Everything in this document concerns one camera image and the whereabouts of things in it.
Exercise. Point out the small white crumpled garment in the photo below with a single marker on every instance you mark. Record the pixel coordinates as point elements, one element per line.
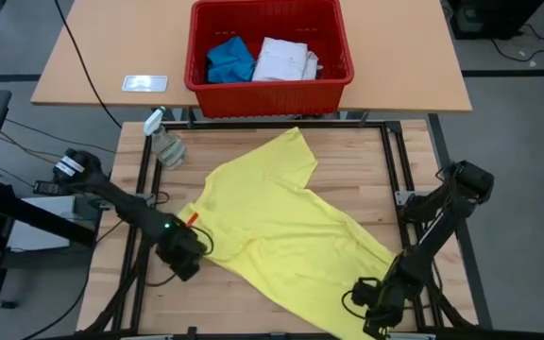
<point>311,66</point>

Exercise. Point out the blue folded garment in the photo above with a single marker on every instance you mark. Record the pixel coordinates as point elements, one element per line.
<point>229,61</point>

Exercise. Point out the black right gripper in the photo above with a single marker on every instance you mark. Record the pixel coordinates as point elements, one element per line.
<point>376,302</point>

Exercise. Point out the silver mounting bracket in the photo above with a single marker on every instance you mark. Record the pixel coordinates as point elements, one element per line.
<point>402,198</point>

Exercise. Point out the red tape tag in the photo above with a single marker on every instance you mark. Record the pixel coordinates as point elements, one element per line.
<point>193,219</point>

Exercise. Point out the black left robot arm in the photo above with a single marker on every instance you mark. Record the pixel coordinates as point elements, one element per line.
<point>125,205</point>

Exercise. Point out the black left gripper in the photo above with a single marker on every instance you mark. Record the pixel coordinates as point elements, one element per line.
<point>182,255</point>

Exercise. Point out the white folded garment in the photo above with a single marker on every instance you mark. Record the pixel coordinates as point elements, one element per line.
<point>281,61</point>

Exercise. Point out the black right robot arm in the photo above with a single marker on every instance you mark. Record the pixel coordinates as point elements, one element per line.
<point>442,226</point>

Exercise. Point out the light wooden desk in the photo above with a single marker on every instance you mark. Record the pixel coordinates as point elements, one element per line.
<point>395,56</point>

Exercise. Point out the black power adapter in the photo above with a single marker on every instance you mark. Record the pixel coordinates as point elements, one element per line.
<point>45,188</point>

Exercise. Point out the yellow t-shirt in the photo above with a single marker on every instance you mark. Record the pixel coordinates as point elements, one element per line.
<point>277,226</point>

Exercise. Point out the clear spray bottle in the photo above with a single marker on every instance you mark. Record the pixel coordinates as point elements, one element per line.
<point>170,148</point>

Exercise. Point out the black aluminium table frame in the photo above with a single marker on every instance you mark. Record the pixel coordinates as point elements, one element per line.
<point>253,124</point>

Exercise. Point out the red plastic laundry bin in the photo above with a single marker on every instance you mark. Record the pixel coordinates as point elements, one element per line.
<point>272,101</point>

